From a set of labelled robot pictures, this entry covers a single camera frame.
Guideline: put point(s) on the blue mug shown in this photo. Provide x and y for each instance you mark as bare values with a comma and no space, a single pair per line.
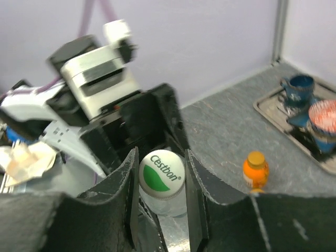
299,89

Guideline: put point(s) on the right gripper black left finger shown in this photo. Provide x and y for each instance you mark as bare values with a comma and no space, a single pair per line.
104,218

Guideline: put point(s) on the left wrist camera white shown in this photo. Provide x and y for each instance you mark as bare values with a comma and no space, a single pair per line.
100,77

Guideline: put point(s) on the orange juice bottle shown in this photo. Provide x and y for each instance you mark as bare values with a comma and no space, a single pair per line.
256,170
257,190

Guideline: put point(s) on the water bottle green label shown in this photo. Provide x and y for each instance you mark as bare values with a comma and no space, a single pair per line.
172,207

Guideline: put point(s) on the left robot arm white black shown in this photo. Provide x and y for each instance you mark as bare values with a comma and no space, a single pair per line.
54,116

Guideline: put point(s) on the white green bottle cap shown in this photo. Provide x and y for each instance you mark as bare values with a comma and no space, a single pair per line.
162,174

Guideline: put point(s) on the metal tray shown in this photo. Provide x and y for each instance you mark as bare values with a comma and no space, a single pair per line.
275,109

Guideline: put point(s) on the red patterned bowl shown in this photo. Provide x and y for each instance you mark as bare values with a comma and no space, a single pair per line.
322,117

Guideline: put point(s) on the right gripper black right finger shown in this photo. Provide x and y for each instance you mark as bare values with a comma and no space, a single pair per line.
222,218

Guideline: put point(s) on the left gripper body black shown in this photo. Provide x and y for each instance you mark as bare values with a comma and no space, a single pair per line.
148,120

